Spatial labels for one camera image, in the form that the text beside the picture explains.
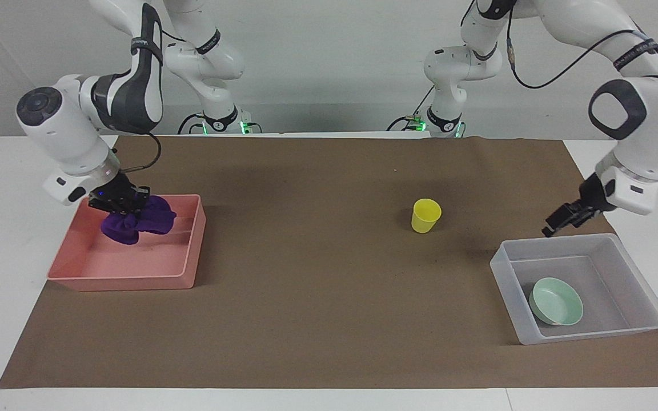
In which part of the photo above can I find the black cable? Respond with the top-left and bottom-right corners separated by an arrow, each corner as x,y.
386,86 -> 436,132
506,5 -> 658,90
117,132 -> 163,174
178,112 -> 205,135

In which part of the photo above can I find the yellow plastic cup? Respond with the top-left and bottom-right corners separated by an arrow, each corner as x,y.
411,198 -> 443,234

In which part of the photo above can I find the clear plastic bin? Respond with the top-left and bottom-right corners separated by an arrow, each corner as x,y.
490,233 -> 658,346

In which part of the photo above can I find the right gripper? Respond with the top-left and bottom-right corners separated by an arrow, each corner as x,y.
88,170 -> 151,213

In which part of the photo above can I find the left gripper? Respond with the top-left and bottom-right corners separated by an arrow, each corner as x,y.
563,172 -> 612,225

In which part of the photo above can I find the purple cloth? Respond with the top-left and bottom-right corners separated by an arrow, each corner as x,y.
101,195 -> 178,245

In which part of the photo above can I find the pink plastic tray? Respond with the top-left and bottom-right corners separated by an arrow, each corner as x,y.
47,194 -> 207,292

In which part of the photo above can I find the light green bowl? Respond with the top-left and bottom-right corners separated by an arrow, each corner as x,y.
529,277 -> 584,327

